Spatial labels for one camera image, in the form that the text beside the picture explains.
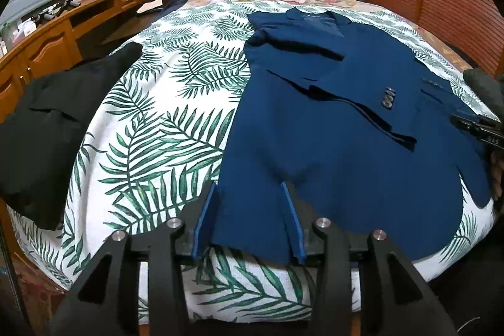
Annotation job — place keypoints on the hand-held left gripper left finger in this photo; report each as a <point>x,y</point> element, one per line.
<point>202,225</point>

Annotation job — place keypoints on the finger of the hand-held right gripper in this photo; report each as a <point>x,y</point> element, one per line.
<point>464,122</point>

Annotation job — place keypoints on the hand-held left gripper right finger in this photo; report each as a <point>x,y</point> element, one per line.
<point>295,229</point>

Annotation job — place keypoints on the navy blue suit jacket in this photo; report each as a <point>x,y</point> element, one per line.
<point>334,143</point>

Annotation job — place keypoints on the person's right hand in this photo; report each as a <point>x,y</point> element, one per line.
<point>498,178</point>

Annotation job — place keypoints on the dark grey folded garment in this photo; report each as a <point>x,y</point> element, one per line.
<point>484,88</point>

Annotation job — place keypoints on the leaf print bed sheet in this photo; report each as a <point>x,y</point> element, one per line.
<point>165,115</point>

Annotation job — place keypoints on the black folded garment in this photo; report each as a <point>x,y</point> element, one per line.
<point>51,131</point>

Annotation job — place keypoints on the wooden desk with cabinets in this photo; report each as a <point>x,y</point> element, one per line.
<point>43,44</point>

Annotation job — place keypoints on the black tripod device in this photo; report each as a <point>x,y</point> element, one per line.
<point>47,14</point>
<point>67,4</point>

